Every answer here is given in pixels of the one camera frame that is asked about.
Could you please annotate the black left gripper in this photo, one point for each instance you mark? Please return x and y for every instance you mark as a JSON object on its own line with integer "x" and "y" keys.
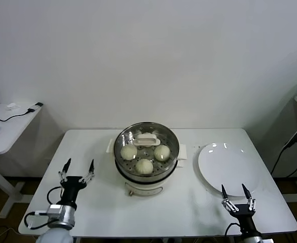
{"x": 71, "y": 188}

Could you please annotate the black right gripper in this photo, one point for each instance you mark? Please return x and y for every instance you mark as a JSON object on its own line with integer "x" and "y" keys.
{"x": 246, "y": 217}

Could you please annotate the white steamed baozi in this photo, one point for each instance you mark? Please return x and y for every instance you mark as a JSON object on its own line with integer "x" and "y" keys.
{"x": 146, "y": 133}
{"x": 129, "y": 152}
{"x": 162, "y": 153}
{"x": 144, "y": 166}

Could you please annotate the white ceramic plate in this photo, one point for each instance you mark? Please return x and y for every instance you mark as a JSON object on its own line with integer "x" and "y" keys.
{"x": 227, "y": 169}

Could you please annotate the cream electric cooker base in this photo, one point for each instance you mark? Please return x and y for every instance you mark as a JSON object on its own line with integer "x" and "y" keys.
{"x": 143, "y": 188}

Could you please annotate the white side desk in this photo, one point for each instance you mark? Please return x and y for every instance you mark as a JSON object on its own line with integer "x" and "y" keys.
{"x": 11, "y": 131}

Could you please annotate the small white crumpled tissue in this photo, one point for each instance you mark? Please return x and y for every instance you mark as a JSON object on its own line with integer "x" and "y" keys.
{"x": 11, "y": 106}

